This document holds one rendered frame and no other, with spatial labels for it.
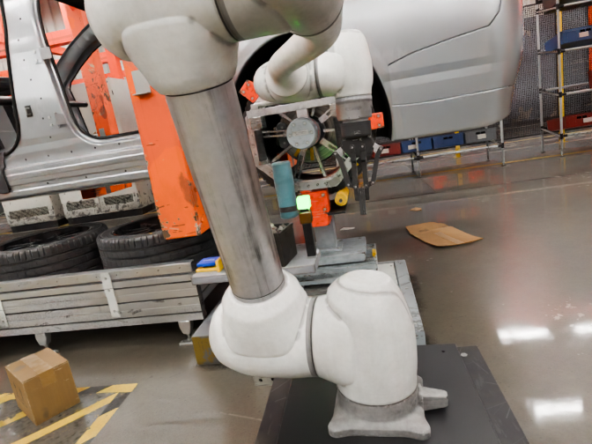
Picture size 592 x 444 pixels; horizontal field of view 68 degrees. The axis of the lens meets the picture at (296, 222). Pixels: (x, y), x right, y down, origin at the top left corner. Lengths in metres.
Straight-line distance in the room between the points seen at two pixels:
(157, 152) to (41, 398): 0.99
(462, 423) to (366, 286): 0.31
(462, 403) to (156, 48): 0.81
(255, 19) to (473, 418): 0.76
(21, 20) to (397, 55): 1.92
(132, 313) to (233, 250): 1.48
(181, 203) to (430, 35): 1.31
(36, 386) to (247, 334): 1.21
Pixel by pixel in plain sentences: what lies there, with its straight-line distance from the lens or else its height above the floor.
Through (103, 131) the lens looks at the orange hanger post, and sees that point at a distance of 5.15.
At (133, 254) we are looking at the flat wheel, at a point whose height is 0.43.
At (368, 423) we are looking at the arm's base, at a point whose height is 0.35.
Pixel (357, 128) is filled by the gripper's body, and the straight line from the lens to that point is 1.09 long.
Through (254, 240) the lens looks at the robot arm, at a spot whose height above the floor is 0.72.
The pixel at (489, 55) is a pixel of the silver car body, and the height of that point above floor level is 1.05.
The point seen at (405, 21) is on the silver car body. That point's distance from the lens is 2.19.
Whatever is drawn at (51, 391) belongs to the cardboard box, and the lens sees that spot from 1.93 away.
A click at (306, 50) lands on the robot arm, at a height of 1.02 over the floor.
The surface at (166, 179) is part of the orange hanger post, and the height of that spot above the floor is 0.77.
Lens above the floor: 0.89
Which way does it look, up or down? 12 degrees down
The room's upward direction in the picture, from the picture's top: 9 degrees counter-clockwise
